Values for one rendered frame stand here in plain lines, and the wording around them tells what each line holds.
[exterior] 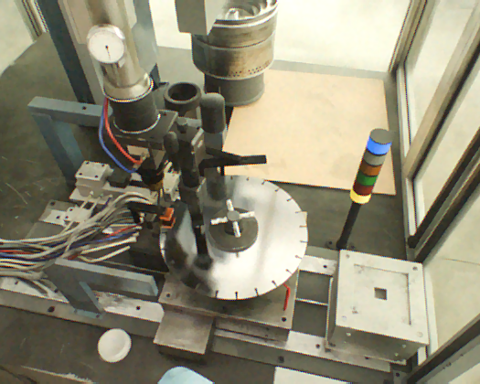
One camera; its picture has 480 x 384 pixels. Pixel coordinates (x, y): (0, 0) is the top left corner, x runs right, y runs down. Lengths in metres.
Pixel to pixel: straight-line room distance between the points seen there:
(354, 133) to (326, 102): 0.19
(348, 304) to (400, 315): 0.10
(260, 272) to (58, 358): 0.51
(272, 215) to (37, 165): 0.85
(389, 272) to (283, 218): 0.26
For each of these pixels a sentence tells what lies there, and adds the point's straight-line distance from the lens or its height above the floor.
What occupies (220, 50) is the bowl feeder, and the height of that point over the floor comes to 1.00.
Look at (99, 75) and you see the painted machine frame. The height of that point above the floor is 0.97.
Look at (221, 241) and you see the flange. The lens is 0.86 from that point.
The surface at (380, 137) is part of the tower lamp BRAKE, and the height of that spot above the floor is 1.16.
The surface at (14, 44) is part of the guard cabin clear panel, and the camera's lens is 2.09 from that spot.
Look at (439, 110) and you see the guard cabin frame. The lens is 1.13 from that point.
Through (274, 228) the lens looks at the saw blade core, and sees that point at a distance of 0.89.
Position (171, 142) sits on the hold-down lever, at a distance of 0.61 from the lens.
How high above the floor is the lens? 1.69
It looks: 51 degrees down
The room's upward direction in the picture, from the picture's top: straight up
